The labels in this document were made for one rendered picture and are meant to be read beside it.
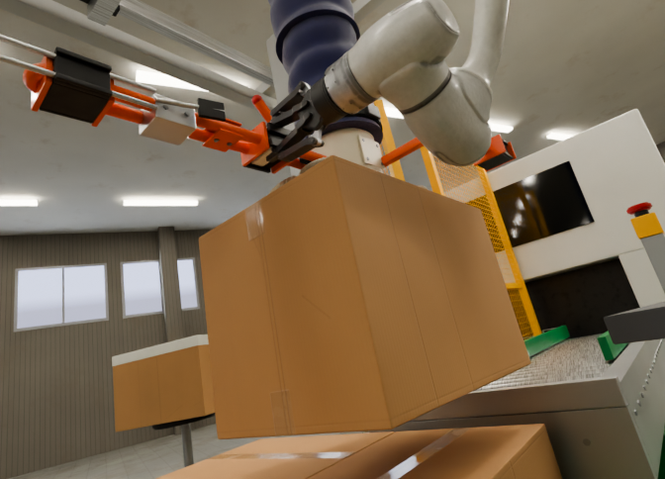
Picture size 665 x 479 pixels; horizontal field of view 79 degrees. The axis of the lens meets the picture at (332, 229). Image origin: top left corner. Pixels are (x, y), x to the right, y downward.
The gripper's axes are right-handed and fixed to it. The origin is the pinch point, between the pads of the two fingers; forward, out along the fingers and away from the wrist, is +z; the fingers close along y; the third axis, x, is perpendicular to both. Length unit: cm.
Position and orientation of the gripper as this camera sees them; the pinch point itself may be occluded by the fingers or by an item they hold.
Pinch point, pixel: (265, 146)
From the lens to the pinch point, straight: 85.2
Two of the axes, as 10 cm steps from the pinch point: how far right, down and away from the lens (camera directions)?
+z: -7.3, 3.4, 6.0
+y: 2.0, 9.4, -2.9
